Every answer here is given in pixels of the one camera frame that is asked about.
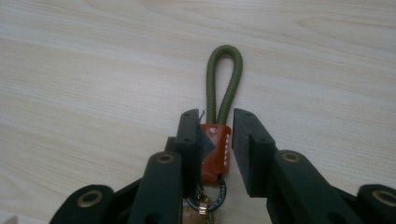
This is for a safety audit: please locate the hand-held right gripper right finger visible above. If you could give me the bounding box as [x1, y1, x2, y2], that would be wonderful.
[232, 107, 365, 224]

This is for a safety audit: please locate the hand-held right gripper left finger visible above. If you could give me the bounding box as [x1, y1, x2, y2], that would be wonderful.
[127, 108, 216, 224]

